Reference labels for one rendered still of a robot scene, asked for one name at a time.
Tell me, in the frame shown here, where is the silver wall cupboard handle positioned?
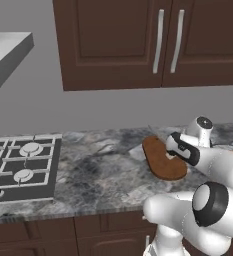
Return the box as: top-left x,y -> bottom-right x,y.
169,8 -> 186,74
152,8 -> 165,75

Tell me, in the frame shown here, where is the narrow brown wall cupboard door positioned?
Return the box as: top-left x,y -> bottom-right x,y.
161,0 -> 233,89

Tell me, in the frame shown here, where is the wide brown wall cupboard door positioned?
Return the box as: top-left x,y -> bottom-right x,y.
52,0 -> 173,92

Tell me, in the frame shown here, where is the grey range hood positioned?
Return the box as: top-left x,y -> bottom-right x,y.
0,27 -> 35,89

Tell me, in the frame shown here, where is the brown wooden cutting board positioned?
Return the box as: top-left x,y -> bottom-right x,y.
141,134 -> 189,182

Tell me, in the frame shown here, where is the brown base cupboard door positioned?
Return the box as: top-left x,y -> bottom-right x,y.
75,229 -> 158,256
0,237 -> 80,256

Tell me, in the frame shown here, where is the brown drawer front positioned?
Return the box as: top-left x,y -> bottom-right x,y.
0,217 -> 78,242
73,210 -> 158,235

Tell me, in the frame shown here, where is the black gas hob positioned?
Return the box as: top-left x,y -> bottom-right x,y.
0,133 -> 63,205

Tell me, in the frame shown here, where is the silver base cupboard handle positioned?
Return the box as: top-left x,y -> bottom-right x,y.
144,234 -> 152,256

